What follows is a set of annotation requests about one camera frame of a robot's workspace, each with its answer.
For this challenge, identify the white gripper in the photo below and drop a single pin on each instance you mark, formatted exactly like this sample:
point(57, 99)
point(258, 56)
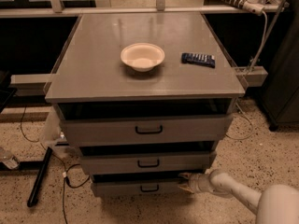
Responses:
point(197, 183)

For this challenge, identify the grey bottom drawer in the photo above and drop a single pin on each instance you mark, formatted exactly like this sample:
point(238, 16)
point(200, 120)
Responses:
point(138, 183)

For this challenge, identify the grey drawer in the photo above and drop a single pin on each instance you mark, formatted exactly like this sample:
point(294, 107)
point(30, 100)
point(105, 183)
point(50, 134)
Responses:
point(144, 122)
point(145, 158)
point(138, 183)

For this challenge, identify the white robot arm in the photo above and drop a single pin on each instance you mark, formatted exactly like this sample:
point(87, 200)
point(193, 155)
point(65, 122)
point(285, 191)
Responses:
point(278, 204)

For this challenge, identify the grey middle drawer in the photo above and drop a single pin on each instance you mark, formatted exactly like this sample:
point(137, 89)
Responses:
point(145, 158)

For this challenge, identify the grey drawer cabinet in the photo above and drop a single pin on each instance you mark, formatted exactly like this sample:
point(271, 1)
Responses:
point(92, 70)

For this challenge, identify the grey top drawer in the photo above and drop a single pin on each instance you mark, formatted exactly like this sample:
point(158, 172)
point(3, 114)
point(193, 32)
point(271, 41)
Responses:
point(144, 122)

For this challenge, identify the dark blue snack packet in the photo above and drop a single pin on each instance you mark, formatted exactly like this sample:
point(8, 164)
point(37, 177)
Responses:
point(198, 59)

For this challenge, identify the dark cabinet at right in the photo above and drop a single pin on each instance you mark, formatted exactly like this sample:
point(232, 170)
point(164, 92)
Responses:
point(280, 92)

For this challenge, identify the white paper bowl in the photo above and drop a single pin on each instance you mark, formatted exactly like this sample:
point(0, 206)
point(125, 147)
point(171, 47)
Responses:
point(142, 57)

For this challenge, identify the black bar on floor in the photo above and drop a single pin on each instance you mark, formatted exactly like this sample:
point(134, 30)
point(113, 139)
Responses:
point(32, 201)

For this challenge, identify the clear plastic piece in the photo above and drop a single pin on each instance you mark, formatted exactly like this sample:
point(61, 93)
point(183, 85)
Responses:
point(8, 159)

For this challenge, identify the white power strip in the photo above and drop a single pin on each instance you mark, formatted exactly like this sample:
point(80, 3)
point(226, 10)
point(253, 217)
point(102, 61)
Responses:
point(252, 6)

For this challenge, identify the grey metal rail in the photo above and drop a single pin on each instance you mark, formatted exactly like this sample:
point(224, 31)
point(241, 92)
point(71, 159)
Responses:
point(32, 84)

